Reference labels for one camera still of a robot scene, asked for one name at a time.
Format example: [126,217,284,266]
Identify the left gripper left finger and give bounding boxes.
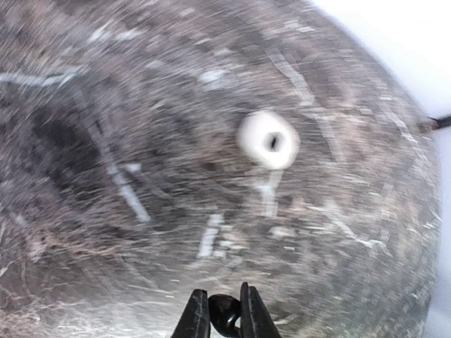
[171,289,211,338]

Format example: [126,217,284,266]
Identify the small white charging case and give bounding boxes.
[236,110,300,170]

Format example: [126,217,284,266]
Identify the small black earbud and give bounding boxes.
[208,294,241,338]

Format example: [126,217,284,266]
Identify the left black frame post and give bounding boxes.
[428,115,451,130]

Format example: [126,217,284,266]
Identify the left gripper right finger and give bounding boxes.
[240,282,281,338]

